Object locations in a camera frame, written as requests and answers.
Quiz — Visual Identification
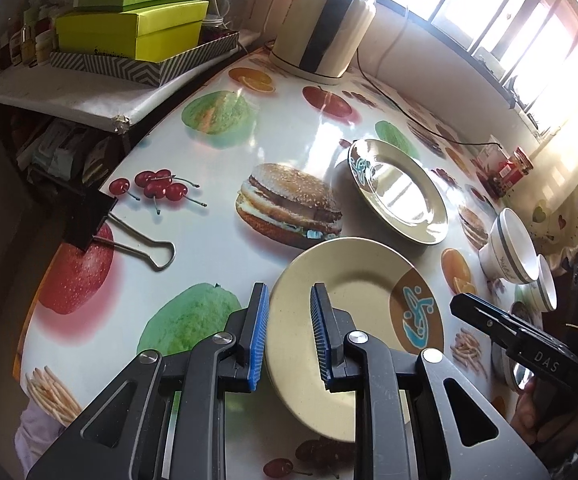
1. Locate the glass jar with red lid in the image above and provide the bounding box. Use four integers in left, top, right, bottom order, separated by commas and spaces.
489, 146, 534, 193

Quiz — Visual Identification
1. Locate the pile of packets under shelf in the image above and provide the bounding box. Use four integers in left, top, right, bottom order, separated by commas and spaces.
16, 117, 120, 187

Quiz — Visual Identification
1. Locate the white bowl with grey stripes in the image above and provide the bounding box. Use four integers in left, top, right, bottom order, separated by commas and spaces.
533, 255, 558, 313
479, 207, 540, 283

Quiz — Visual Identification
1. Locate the black binder clip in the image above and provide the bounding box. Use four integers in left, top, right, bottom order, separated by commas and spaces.
64, 192, 177, 272

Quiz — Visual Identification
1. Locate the person's right hand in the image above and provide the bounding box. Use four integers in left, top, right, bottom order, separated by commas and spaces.
513, 379, 578, 461

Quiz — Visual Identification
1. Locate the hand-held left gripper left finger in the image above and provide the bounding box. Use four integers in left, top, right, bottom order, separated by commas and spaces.
26, 282, 270, 480

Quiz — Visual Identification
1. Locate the fruit printed tablecloth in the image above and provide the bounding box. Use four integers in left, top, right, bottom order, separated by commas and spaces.
14, 45, 560, 480

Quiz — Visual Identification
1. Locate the cream and black electric kettle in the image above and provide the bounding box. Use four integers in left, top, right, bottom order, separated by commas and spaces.
269, 0, 377, 85

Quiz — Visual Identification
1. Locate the light purple cloth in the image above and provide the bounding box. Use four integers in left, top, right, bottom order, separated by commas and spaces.
14, 400, 72, 476

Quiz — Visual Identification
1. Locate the beige plate with brown patch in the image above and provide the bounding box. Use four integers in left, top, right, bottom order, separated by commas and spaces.
347, 138, 450, 246
265, 237, 444, 443

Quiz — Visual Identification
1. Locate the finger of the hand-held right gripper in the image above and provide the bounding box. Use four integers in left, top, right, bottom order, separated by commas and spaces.
450, 292, 526, 357

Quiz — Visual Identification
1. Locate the row of small bottles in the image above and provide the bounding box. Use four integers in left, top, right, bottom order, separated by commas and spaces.
0, 12, 60, 68

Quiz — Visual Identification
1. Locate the cream curtain with heart print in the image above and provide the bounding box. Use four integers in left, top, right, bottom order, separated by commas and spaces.
506, 145, 578, 273

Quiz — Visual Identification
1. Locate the steel bowl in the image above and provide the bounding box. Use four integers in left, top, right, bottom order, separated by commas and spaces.
491, 340, 534, 406

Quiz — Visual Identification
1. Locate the barred window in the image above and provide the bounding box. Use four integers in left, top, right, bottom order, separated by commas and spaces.
369, 0, 578, 128

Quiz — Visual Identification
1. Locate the white shelf board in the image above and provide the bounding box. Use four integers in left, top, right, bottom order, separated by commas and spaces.
0, 30, 262, 133

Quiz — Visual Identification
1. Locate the grey zigzag striped tray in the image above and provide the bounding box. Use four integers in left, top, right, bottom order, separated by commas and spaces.
49, 30, 240, 88

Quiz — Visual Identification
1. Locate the black power cable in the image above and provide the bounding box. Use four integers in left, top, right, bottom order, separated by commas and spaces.
353, 52, 506, 163

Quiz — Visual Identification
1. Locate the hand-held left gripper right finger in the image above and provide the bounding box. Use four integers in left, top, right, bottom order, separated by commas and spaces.
310, 283, 554, 480

